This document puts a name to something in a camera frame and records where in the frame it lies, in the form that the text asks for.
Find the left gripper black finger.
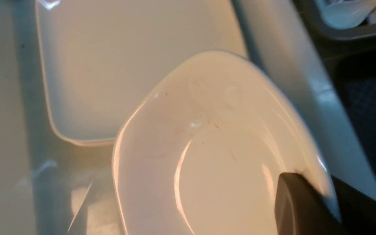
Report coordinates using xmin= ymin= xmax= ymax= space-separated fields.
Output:
xmin=274 ymin=173 xmax=376 ymax=235

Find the white bowl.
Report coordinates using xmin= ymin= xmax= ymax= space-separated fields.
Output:
xmin=112 ymin=51 xmax=341 ymax=235

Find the black plastic serving tray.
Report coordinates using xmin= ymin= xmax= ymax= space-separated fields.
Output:
xmin=331 ymin=50 xmax=376 ymax=176

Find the brown plastic spoon bin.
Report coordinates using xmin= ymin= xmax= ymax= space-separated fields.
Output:
xmin=293 ymin=0 xmax=376 ymax=42

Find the pile of white spoons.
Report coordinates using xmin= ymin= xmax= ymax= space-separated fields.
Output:
xmin=320 ymin=0 xmax=376 ymax=30

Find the stack of white square plates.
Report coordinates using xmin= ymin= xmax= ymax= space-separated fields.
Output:
xmin=34 ymin=0 xmax=247 ymax=146

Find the large white plastic tub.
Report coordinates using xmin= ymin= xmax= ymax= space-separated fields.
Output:
xmin=0 ymin=0 xmax=376 ymax=235

